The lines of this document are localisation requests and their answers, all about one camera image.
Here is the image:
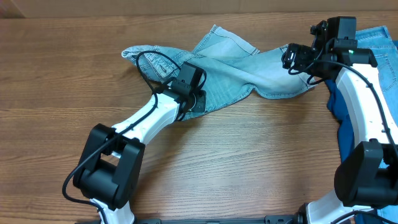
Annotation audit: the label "light blue denim shorts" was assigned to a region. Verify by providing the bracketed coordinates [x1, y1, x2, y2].
[121, 26, 311, 119]

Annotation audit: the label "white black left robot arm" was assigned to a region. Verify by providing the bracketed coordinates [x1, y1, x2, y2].
[64, 78, 205, 223]

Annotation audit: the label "medium blue denim jeans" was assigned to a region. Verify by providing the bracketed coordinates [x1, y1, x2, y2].
[356, 26, 397, 124]

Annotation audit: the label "brown cardboard box wall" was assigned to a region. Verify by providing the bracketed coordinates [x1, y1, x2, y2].
[1, 0, 397, 18]

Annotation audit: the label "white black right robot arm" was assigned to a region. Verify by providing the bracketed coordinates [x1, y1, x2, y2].
[282, 37, 397, 223]

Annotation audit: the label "dark blue garment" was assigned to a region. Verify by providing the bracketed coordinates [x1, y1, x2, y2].
[325, 79, 398, 224]

